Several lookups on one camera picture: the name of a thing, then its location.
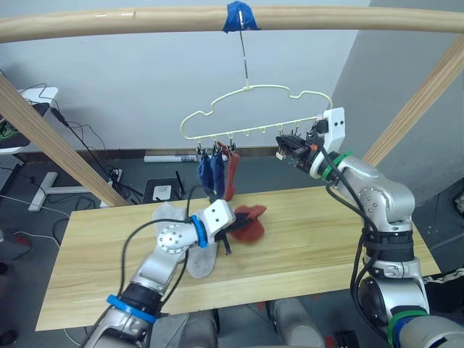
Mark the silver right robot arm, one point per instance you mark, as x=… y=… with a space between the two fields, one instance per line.
x=380 y=195

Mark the cream cloud-shaped clip hanger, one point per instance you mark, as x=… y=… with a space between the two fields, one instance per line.
x=247 y=88

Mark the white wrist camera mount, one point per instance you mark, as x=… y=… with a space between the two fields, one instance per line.
x=217 y=215
x=335 y=134

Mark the black green-print item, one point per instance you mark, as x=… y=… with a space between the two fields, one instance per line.
x=11 y=136

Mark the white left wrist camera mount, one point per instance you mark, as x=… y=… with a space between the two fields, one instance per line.
x=217 y=215

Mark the grey rounded shape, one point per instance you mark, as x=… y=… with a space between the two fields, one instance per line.
x=297 y=322
x=199 y=331

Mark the metal hanger clip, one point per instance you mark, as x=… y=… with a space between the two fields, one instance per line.
x=298 y=129
x=200 y=149
x=216 y=146
x=279 y=155
x=232 y=145

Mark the round wooden hanging rod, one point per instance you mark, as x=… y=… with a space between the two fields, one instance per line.
x=108 y=23

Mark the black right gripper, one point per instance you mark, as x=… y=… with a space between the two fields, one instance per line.
x=308 y=159

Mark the slanted wooden frame post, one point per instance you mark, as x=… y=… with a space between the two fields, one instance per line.
x=417 y=101
x=54 y=141

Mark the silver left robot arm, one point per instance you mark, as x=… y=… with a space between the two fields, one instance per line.
x=174 y=239

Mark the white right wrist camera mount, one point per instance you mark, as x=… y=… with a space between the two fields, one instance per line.
x=335 y=134

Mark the red sock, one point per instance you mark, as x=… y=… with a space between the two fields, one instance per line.
x=232 y=174
x=248 y=233

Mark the grey sock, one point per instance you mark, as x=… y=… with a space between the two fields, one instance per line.
x=165 y=212
x=201 y=264

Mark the grey perforated board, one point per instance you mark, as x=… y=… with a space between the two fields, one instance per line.
x=7 y=170

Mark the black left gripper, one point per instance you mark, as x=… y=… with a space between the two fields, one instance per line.
x=226 y=232

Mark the blue sock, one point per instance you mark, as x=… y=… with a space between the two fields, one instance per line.
x=218 y=175
x=203 y=172

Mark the blue tape wrap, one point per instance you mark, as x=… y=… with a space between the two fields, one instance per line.
x=232 y=18

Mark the white power strip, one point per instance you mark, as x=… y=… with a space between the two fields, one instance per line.
x=163 y=158

